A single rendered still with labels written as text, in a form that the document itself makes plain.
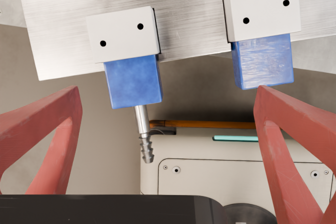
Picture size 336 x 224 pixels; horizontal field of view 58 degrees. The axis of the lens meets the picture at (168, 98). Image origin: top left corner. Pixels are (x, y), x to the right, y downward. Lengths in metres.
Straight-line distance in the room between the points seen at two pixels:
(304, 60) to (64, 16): 0.23
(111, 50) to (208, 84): 0.91
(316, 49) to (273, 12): 0.11
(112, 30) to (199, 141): 0.70
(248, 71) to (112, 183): 1.06
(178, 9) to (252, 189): 0.76
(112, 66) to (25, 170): 1.13
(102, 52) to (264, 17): 0.12
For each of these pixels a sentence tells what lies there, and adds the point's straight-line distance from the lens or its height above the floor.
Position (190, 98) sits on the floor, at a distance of 1.13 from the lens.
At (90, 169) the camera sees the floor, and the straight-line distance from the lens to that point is 1.26.
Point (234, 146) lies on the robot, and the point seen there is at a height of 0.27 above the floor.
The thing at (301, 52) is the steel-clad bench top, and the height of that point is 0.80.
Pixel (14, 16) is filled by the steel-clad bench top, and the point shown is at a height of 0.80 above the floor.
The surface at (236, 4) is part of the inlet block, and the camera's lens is 0.24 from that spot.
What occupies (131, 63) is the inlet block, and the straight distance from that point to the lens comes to 0.25.
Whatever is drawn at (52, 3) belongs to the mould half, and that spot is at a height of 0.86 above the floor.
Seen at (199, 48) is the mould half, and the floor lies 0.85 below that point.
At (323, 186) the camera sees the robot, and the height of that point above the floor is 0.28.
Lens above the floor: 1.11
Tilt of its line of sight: 80 degrees down
